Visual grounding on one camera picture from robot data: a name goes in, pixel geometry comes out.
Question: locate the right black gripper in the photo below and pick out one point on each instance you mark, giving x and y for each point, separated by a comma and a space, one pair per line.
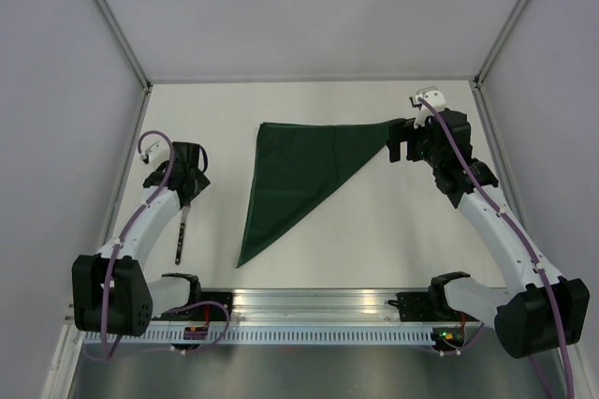
405, 130

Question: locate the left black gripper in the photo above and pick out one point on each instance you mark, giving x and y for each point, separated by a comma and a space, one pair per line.
202, 182

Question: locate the silver fork with dark handle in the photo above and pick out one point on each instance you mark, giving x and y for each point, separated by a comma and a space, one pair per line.
181, 235

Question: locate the dark green cloth napkin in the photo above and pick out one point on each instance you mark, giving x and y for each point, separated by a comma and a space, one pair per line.
298, 167

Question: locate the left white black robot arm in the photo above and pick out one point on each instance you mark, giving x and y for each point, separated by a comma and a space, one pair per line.
110, 291

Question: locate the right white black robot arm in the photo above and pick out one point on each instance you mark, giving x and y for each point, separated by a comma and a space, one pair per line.
540, 309

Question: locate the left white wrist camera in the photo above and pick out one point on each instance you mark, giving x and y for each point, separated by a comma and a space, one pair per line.
148, 154

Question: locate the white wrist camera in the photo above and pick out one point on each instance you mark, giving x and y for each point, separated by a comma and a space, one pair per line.
148, 154
427, 100

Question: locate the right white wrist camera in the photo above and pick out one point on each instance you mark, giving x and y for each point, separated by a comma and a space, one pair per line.
427, 100

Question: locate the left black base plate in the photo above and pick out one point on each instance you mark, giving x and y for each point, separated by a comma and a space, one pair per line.
213, 308

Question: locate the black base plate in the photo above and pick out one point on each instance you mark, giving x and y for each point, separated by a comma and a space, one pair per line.
414, 306
213, 308

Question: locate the white slotted cable duct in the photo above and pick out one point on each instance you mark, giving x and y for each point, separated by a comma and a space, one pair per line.
280, 335

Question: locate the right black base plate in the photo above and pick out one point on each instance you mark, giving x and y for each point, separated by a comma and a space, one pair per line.
414, 306

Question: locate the aluminium mounting rail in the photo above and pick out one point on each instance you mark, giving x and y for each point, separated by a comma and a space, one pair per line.
325, 306

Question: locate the left aluminium frame post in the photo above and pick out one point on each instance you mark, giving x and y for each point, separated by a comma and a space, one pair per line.
121, 41

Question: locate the aluminium frame post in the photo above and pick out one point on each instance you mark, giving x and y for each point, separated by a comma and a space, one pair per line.
121, 41
515, 14

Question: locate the right aluminium frame post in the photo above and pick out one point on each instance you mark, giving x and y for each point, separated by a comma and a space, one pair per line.
515, 14

